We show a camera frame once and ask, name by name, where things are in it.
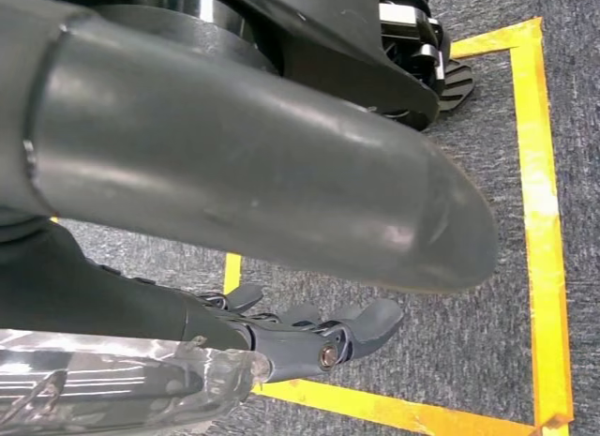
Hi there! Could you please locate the yellow floor tape square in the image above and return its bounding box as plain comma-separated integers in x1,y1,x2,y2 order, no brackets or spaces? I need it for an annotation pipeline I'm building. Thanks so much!
223,17,575,436

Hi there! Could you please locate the black robot leg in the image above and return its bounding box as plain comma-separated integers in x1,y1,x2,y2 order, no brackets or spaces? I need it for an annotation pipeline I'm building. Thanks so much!
28,0,475,131

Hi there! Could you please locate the clear plastic wrist guard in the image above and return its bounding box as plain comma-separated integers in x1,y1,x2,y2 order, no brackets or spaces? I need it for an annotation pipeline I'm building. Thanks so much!
0,329,272,436

